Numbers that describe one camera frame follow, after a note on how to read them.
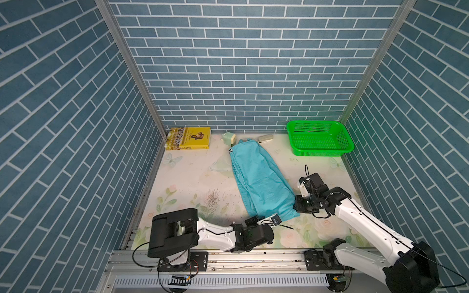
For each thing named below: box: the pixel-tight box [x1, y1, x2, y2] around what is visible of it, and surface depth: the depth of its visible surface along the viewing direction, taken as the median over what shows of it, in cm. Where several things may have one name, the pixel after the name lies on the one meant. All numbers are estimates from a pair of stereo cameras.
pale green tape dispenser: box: [220, 131, 236, 148], surface depth 114 cm
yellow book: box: [165, 126, 211, 151], surface depth 117 cm
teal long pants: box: [229, 138, 300, 222], surface depth 95 cm
